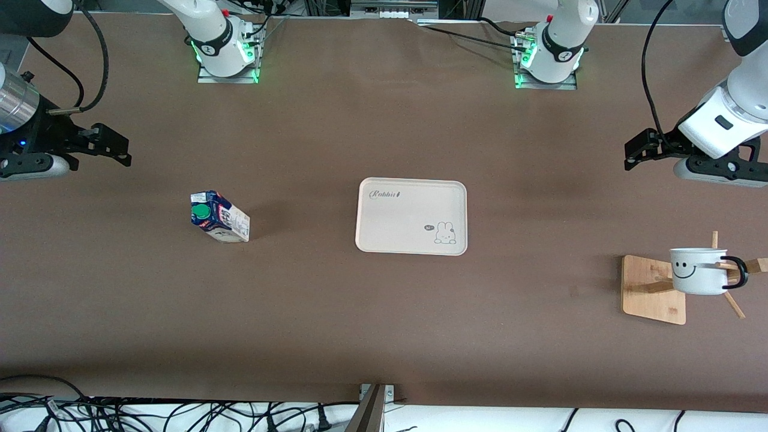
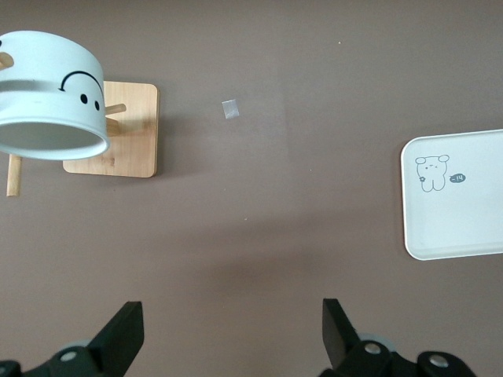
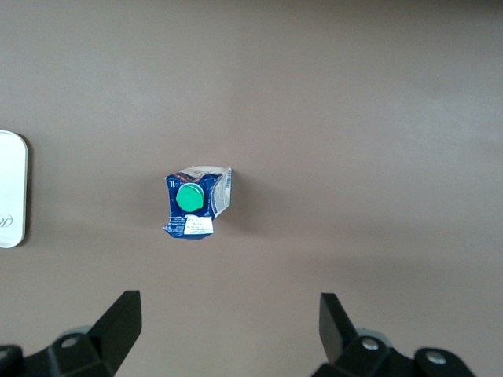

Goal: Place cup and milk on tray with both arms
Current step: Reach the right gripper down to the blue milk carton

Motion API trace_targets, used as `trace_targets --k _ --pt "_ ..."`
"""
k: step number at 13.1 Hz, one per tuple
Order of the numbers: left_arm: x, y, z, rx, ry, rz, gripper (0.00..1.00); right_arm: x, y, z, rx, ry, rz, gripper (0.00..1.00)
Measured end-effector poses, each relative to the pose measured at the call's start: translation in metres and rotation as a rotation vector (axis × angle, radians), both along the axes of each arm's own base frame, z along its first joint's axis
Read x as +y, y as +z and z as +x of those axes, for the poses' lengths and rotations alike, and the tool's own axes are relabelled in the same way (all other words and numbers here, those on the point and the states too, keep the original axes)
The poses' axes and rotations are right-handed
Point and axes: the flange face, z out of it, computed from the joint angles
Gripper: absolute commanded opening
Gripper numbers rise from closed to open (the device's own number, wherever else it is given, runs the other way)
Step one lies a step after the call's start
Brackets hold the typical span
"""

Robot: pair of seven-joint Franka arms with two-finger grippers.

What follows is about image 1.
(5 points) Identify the grey aluminium strut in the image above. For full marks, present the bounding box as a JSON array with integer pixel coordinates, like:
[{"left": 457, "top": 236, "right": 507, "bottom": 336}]
[{"left": 346, "top": 384, "right": 388, "bottom": 432}]

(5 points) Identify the long black table cable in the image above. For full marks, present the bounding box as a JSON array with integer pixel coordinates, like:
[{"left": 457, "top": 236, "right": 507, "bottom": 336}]
[{"left": 417, "top": 23, "right": 535, "bottom": 50}]

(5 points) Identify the silver metal bracket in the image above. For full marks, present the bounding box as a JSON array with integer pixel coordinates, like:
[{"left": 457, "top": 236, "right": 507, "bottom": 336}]
[{"left": 359, "top": 384, "right": 395, "bottom": 404}]

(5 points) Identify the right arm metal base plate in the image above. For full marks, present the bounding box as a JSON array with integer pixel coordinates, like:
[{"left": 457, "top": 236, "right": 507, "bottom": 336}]
[{"left": 197, "top": 59, "right": 260, "bottom": 84}]

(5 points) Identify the grey metal box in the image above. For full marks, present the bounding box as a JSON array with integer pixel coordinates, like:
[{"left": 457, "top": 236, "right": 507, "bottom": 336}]
[{"left": 351, "top": 0, "right": 439, "bottom": 19}]

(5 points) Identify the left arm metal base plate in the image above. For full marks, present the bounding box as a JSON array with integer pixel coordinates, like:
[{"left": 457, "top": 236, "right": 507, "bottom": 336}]
[{"left": 514, "top": 35, "right": 578, "bottom": 91}]

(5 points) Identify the cream rabbit print tray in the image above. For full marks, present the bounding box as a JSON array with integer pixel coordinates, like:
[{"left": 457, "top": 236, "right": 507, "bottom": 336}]
[{"left": 355, "top": 177, "right": 468, "bottom": 257}]

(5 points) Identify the short black table cable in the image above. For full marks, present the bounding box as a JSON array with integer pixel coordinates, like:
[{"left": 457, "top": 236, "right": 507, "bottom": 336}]
[{"left": 477, "top": 17, "right": 524, "bottom": 38}]

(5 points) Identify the blue milk carton green cap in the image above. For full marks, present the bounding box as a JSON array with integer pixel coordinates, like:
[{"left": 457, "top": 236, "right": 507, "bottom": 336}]
[{"left": 190, "top": 190, "right": 251, "bottom": 244}]

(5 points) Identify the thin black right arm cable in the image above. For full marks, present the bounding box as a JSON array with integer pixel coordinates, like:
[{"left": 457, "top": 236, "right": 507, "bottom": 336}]
[{"left": 26, "top": 37, "right": 85, "bottom": 109}]

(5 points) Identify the white smiley face cup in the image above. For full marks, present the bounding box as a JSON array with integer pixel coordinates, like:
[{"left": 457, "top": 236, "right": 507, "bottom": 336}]
[{"left": 670, "top": 247, "right": 749, "bottom": 296}]

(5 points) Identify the wooden mug stand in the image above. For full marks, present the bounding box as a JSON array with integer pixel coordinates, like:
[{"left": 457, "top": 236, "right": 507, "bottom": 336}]
[{"left": 621, "top": 231, "right": 768, "bottom": 326}]

